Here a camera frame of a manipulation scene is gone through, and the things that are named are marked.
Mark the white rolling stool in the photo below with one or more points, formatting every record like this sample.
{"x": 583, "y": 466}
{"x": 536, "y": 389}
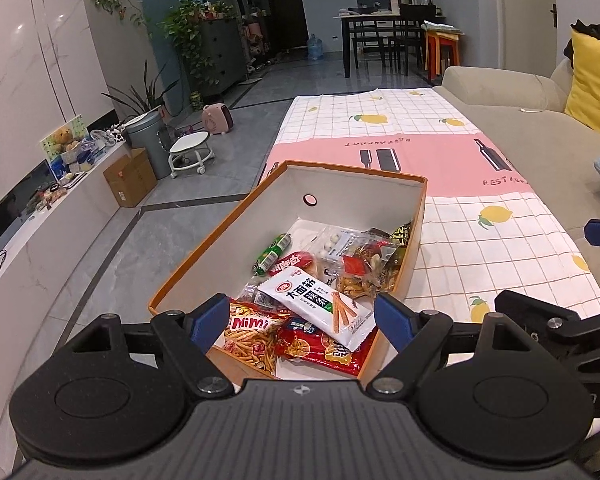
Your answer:
{"x": 190, "y": 142}

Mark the clear fried nut packet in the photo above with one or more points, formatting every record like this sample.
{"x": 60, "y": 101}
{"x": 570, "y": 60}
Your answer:
{"x": 360, "y": 285}

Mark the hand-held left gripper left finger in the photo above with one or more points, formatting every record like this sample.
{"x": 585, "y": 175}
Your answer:
{"x": 210, "y": 320}

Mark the blue water bottle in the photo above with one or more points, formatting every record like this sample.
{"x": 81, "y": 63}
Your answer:
{"x": 316, "y": 49}

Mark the olive green snack packet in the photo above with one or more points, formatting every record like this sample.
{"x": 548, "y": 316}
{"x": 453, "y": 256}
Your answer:
{"x": 392, "y": 270}

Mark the pink space heater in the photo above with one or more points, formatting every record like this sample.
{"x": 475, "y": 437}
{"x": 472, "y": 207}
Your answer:
{"x": 219, "y": 117}

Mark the black dining chair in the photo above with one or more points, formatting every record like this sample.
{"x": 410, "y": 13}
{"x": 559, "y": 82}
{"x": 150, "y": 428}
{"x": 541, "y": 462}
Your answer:
{"x": 412, "y": 35}
{"x": 372, "y": 42}

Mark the black dining table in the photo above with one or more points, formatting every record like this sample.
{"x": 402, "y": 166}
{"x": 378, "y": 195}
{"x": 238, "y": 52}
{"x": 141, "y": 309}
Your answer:
{"x": 379, "y": 19}

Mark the teddy bear photo print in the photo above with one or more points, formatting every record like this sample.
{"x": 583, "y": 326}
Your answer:
{"x": 62, "y": 140}

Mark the large red snack packet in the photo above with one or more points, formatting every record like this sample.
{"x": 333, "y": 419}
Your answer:
{"x": 320, "y": 352}

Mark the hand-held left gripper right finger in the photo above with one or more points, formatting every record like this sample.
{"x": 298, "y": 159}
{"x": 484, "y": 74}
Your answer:
{"x": 394, "y": 317}

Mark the spiky potted plant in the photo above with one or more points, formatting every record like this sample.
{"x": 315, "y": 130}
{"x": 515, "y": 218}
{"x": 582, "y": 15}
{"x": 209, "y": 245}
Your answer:
{"x": 145, "y": 95}

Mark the leafy plant on cabinet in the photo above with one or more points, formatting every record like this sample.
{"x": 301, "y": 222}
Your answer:
{"x": 187, "y": 30}

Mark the grey cabinet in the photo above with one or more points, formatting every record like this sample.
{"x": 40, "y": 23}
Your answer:
{"x": 225, "y": 55}

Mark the black yellow egg packet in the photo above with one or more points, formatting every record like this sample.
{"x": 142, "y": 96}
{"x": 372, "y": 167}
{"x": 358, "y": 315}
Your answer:
{"x": 402, "y": 235}

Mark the orange cardboard box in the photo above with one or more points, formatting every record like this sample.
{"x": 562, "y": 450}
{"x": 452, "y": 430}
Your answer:
{"x": 330, "y": 195}

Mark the brown cardboard carton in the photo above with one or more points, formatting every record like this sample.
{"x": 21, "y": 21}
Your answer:
{"x": 130, "y": 180}

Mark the orange shrimp stick packet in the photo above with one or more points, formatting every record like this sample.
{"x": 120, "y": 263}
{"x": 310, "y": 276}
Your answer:
{"x": 250, "y": 340}

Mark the lemon print checked tablecloth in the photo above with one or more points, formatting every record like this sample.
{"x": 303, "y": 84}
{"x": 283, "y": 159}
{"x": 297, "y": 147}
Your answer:
{"x": 479, "y": 260}

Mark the green sausage packet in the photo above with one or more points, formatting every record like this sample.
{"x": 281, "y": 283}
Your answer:
{"x": 272, "y": 255}

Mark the orange stool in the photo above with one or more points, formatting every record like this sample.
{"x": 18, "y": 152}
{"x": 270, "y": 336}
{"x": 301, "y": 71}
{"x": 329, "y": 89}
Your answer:
{"x": 432, "y": 52}

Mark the clear white ball packet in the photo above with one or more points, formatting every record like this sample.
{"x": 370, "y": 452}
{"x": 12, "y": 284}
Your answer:
{"x": 330, "y": 247}

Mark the yellow pillow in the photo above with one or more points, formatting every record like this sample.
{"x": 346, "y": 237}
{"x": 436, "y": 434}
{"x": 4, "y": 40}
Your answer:
{"x": 597, "y": 85}

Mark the grey trash bin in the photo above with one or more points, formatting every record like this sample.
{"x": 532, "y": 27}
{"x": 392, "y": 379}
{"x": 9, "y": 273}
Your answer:
{"x": 147, "y": 145}

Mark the small clear red-label packet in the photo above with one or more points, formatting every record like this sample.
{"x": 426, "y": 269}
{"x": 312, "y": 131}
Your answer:
{"x": 355, "y": 265}

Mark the hanging vine plant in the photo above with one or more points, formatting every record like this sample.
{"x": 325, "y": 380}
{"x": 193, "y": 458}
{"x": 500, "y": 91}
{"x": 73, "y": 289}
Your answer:
{"x": 112, "y": 2}

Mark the black television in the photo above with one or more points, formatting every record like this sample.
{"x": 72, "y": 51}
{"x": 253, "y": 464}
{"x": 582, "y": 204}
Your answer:
{"x": 10, "y": 210}

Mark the dark brown cushion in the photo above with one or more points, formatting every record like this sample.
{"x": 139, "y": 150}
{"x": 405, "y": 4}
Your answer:
{"x": 568, "y": 47}

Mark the beige sofa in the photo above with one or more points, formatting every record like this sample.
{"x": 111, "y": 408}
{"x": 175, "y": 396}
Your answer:
{"x": 529, "y": 135}

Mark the white stick snack packet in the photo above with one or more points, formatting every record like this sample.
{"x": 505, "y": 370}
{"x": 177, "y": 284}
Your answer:
{"x": 310, "y": 305}

